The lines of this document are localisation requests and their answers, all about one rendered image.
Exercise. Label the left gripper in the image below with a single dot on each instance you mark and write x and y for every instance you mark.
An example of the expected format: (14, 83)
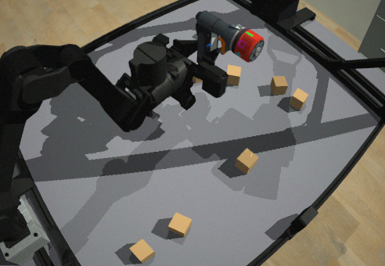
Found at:
(181, 70)

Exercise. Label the tan cube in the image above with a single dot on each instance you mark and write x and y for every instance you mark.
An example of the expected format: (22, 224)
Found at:
(246, 161)
(233, 74)
(298, 99)
(279, 85)
(142, 251)
(196, 79)
(180, 224)

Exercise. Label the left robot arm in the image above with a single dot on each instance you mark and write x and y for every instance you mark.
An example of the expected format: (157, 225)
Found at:
(25, 83)

